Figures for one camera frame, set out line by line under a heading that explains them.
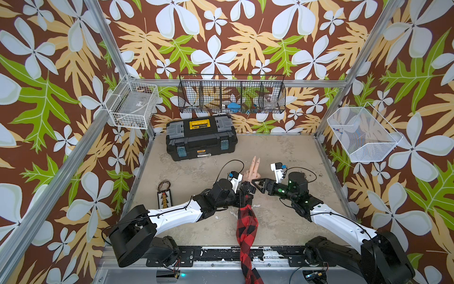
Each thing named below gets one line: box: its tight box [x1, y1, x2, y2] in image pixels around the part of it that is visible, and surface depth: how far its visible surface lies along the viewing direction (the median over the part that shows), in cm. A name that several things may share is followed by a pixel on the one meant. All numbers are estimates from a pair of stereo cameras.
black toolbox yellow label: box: [165, 115, 239, 161], surface depth 100 cm
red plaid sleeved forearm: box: [235, 204, 265, 284], surface depth 70 cm
